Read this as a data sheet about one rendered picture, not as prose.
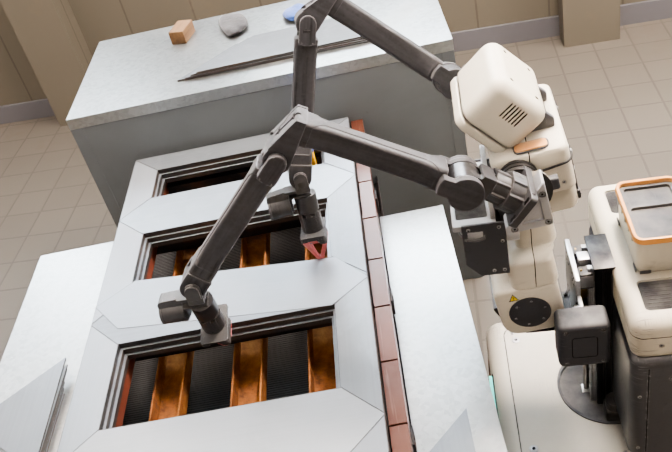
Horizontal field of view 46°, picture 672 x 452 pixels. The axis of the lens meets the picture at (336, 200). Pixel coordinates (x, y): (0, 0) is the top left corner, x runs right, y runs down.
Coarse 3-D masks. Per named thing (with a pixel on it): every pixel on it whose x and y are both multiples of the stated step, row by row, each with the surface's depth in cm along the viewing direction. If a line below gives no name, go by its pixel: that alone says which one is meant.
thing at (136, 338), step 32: (224, 160) 265; (160, 192) 260; (192, 224) 238; (256, 224) 237; (96, 320) 212; (256, 320) 200; (288, 320) 200; (320, 320) 200; (128, 352) 204; (160, 352) 204
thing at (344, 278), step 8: (336, 264) 210; (344, 264) 209; (336, 272) 207; (344, 272) 207; (352, 272) 206; (336, 280) 205; (344, 280) 204; (352, 280) 204; (336, 288) 202; (344, 288) 202; (352, 288) 201; (336, 296) 200
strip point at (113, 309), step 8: (128, 288) 220; (112, 296) 218; (120, 296) 218; (128, 296) 217; (104, 304) 216; (112, 304) 216; (120, 304) 215; (104, 312) 214; (112, 312) 213; (120, 312) 212; (112, 320) 210; (120, 320) 210
